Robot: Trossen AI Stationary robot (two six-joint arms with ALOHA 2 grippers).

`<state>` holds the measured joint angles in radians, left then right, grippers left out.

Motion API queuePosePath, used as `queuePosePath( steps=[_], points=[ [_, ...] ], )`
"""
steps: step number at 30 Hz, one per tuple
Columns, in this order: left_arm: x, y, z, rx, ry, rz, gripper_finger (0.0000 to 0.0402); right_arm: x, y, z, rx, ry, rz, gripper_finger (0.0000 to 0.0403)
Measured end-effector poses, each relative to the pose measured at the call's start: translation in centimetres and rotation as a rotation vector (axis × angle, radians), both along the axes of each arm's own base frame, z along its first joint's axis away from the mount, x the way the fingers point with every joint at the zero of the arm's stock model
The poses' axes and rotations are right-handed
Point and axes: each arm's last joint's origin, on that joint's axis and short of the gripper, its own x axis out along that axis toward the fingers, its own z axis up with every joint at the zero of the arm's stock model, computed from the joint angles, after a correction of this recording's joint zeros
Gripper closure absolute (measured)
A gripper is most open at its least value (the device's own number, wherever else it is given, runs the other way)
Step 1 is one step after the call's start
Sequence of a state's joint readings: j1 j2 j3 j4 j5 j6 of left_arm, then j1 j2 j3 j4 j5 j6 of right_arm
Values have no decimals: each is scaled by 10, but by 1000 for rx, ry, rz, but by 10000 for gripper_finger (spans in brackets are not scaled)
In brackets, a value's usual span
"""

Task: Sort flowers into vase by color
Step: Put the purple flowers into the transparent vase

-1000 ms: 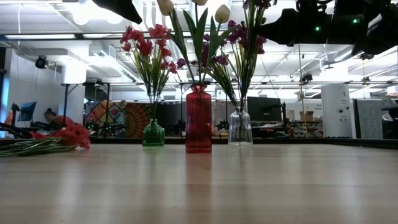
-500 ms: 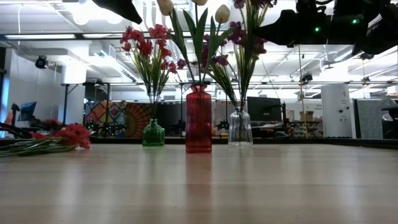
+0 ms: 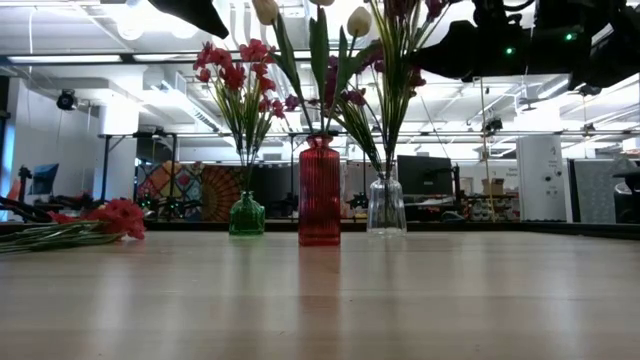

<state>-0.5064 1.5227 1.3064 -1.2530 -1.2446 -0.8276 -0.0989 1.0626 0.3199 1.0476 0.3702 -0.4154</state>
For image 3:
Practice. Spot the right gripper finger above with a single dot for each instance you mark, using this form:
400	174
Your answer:
447	52

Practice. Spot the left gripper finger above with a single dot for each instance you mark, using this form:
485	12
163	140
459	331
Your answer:
192	12

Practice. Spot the cream artificial tulip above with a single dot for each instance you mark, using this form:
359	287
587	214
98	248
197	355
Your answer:
265	10
319	50
359	22

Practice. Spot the black background robot arm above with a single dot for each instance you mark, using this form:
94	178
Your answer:
358	201

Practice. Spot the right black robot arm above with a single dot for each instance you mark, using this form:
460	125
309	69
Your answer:
600	50

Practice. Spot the clear ribbed glass vase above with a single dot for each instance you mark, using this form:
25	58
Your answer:
386	210

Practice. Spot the red ribbed glass vase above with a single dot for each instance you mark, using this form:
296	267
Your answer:
320	200

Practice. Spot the green glass vase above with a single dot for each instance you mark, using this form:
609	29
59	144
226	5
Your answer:
247	217

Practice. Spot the black computer monitor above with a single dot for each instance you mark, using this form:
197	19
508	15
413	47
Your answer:
425	175

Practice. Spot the cardboard box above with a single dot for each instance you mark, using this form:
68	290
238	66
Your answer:
495	186

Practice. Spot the white cylindrical air purifier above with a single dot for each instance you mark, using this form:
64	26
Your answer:
542	175

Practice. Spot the multicolour patterned tapestry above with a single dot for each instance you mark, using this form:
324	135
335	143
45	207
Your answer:
165	182

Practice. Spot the grey partition panel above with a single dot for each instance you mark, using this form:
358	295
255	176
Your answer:
597	190

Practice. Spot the orange mandala tapestry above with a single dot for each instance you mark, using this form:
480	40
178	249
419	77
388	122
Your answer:
222	192

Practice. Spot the small tilted monitor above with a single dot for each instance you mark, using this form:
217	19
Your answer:
45	177

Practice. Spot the black rail with strip lights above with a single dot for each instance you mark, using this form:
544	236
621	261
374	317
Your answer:
127	57

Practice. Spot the black ceiling-mounted camera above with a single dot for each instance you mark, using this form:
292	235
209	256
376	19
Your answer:
492	124
66	100

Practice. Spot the black aluminium table frame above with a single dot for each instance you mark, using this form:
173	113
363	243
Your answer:
450	227

